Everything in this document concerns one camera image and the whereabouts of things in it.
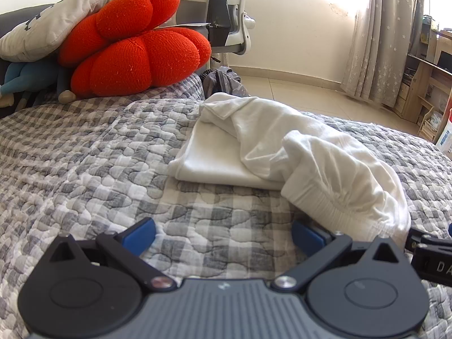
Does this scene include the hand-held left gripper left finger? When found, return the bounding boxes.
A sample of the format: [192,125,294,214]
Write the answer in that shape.
[47,217,179,292]

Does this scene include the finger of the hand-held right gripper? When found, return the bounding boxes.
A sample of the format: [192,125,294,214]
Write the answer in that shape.
[406,227,452,253]

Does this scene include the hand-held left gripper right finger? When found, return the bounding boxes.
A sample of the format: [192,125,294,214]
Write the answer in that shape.
[270,221,407,292]

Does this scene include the white pants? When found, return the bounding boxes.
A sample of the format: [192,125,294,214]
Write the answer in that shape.
[167,92,412,244]

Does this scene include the white box with items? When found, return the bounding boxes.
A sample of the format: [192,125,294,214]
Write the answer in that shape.
[435,108,452,156]

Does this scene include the wooden shelf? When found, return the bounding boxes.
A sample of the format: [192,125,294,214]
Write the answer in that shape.
[394,16,452,142]

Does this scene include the grey backpack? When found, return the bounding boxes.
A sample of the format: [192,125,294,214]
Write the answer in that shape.
[201,65,249,99]

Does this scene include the red knit cushion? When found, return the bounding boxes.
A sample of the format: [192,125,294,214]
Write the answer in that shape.
[58,0,212,99]

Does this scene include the blue plush toy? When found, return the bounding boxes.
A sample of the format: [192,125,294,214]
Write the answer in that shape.
[0,58,76,108]

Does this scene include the beige star curtain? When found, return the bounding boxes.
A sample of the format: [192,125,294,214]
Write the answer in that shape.
[341,0,429,108]

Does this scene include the white paper sheet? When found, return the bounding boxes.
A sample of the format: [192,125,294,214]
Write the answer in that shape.
[166,22,212,29]

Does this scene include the white office chair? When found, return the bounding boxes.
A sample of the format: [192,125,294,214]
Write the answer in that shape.
[169,0,257,57]

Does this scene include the grey printed pillow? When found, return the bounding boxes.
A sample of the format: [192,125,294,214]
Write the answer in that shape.
[0,0,142,62]

